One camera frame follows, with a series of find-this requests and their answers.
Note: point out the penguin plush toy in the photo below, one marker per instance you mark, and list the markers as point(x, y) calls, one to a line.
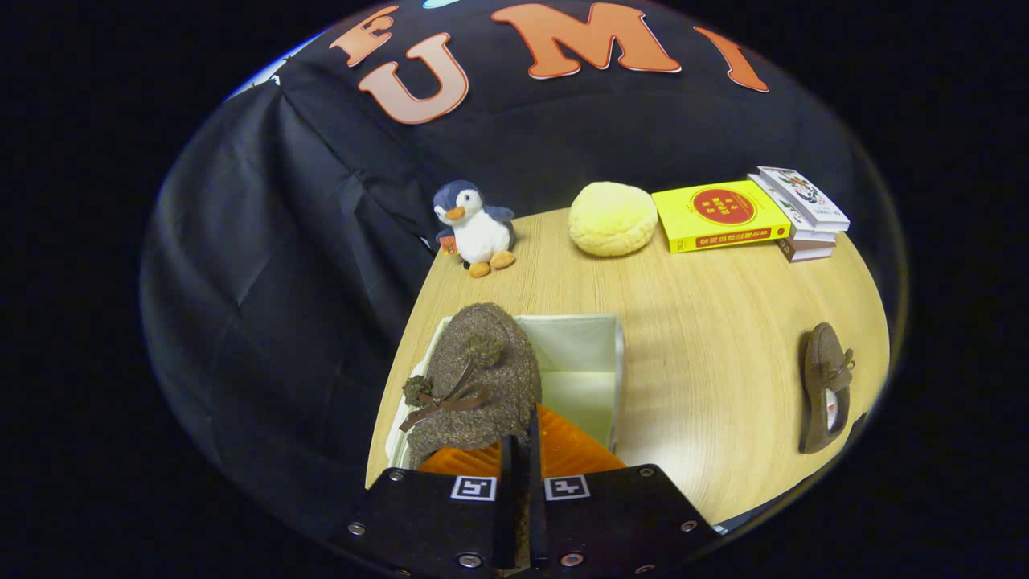
point(478, 233)

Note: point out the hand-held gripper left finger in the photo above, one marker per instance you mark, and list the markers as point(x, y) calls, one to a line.
point(506, 515)

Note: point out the black backdrop cloth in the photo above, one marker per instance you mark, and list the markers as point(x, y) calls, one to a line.
point(281, 241)

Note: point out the brown-edged book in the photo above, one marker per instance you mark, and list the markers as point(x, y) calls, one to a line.
point(805, 251)

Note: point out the brown fuzzy shoe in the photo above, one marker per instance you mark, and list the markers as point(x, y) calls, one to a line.
point(482, 378)
point(820, 362)

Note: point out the beige fabric storage box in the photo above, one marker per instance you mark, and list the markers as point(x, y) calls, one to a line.
point(579, 354)

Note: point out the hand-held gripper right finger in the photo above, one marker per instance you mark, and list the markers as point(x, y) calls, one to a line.
point(537, 515)

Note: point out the yellow book with red circle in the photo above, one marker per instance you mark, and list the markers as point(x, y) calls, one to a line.
point(723, 213)

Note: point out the yellow round plush bun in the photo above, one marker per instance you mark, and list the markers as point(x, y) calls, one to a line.
point(612, 219)

